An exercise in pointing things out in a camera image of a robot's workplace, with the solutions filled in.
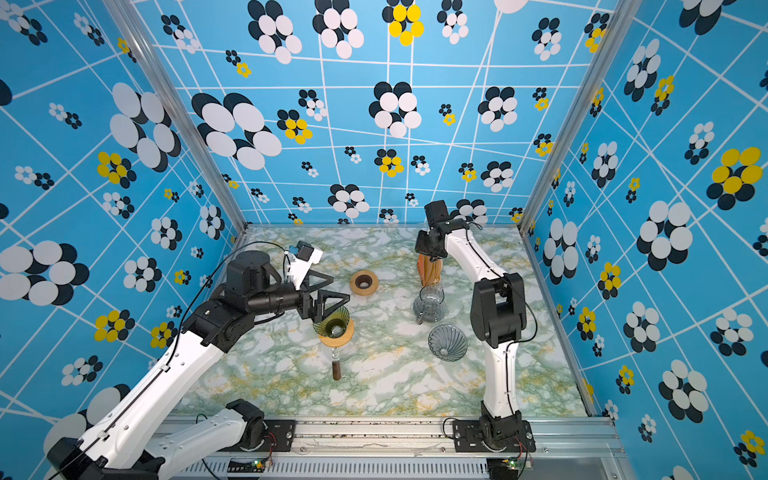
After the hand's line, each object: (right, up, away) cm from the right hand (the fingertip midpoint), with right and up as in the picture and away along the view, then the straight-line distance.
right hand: (425, 247), depth 99 cm
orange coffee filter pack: (+2, -8, 0) cm, 8 cm away
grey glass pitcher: (0, -18, -10) cm, 20 cm away
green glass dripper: (-27, -22, -18) cm, 39 cm away
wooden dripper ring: (-25, -25, -20) cm, 41 cm away
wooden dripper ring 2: (-21, -12, +3) cm, 24 cm away
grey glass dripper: (+5, -28, -13) cm, 31 cm away
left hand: (-22, -10, -33) cm, 41 cm away
